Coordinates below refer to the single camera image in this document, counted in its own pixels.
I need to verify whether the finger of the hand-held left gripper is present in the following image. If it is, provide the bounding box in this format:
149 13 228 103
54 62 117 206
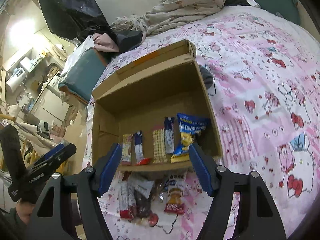
26 144 77 174
35 144 66 166

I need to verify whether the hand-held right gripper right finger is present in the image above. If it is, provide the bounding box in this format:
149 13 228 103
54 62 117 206
189 142 287 240

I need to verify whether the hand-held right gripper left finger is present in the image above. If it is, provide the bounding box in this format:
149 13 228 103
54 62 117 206
25 142 123 240

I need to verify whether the red yellow small packet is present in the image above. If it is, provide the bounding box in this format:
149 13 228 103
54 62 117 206
122 134 133 166

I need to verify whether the red white snack bar packet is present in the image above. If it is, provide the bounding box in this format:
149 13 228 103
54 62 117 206
119 180 137 220

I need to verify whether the white labelled snack packet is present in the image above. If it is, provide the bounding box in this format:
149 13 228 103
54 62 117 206
127 174 155 197

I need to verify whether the blue white stick packet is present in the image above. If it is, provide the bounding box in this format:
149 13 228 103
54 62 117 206
164 117 175 154
134 131 152 166

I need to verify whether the white bread snack packet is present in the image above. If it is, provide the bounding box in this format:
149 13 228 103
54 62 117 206
164 174 187 215

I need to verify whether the blue yellow snack packet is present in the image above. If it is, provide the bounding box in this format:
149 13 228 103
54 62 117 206
171 113 211 163

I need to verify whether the dark red meat snack packet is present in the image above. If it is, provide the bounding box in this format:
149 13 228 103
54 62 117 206
134 189 152 219

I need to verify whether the yellow patterned snack bar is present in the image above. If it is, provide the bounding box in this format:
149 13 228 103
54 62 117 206
152 128 168 164

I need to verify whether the brown cardboard box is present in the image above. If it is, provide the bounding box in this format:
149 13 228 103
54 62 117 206
91 39 223 173

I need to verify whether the person's left forearm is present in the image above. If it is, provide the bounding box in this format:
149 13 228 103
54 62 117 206
0 206 27 240

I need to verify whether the person's left hand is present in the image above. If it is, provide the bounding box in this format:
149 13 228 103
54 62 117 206
16 199 37 225

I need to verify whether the white kitchen cabinet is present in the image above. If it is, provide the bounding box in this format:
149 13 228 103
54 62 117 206
30 87 72 125

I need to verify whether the white water heater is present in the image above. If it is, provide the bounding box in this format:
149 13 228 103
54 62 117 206
5 66 27 92

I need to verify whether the teal padded bed board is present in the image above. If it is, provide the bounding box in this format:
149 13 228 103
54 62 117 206
58 49 108 103
221 0 300 25

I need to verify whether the dark grey cloth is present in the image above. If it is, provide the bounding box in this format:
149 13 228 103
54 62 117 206
199 65 214 89

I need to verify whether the white plastic sheet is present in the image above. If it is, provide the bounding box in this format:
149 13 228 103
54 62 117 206
60 35 95 79

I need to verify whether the pink cloth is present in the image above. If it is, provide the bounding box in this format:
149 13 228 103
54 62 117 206
91 33 119 53

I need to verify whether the black crumpled cloth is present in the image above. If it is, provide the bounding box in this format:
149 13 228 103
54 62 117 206
114 29 144 53

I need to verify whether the black hanging garment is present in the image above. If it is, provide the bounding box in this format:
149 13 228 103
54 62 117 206
35 0 110 42

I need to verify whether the crumpled floral duvet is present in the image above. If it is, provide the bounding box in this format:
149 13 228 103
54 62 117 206
111 0 227 37

